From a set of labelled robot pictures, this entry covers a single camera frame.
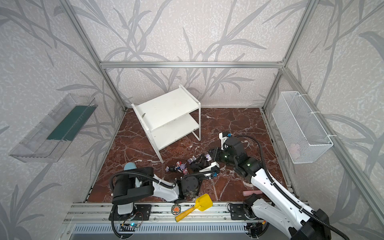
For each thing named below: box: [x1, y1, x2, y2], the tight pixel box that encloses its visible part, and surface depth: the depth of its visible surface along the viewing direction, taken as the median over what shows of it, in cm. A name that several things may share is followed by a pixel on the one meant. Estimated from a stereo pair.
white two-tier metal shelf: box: [131, 84, 201, 164], surface depth 77 cm
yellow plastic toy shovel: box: [175, 193, 213, 223], surface depth 76 cm
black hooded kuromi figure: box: [165, 165, 177, 173], surface depth 88 cm
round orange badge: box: [171, 204, 181, 215], surface depth 77 cm
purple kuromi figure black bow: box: [187, 155, 197, 164], surface depth 92 cm
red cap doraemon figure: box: [174, 161, 183, 173], surface depth 89 cm
